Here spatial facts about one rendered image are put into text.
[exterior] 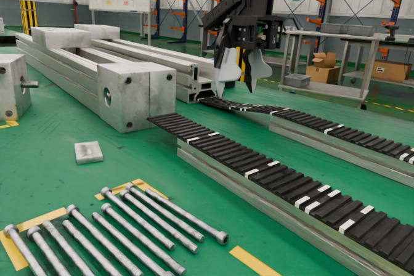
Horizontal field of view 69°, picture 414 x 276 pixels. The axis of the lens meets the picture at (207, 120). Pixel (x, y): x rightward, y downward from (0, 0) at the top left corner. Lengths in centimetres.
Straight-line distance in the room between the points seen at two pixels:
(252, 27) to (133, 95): 23
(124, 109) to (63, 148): 10
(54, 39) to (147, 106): 42
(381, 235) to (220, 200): 15
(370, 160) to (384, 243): 21
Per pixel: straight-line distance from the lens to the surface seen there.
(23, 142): 50
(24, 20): 1079
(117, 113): 49
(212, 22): 62
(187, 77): 64
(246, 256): 27
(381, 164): 46
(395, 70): 530
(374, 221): 29
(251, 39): 54
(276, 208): 31
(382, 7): 828
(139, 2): 629
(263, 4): 54
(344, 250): 29
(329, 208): 28
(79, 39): 87
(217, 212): 31
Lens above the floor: 96
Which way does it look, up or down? 19 degrees down
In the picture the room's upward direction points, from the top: 3 degrees clockwise
